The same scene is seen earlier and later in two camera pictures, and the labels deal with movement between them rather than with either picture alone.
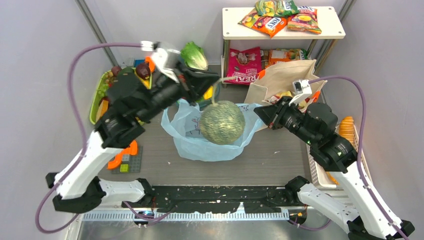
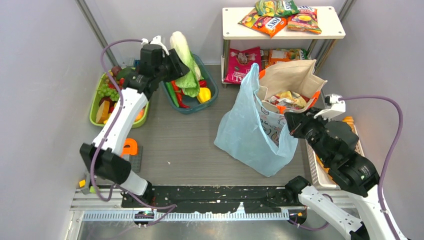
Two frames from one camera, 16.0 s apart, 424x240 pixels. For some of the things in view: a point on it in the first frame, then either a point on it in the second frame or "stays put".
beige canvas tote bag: [277, 81] stays put
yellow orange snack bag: [305, 21] stays put
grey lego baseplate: [130, 164] stays put
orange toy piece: [132, 150] stays put
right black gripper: [277, 112] -> [298, 124]
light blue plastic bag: [182, 121] -> [243, 135]
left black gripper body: [185, 85] -> [173, 65]
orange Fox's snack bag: [267, 25] stays put
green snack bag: [276, 8] stays put
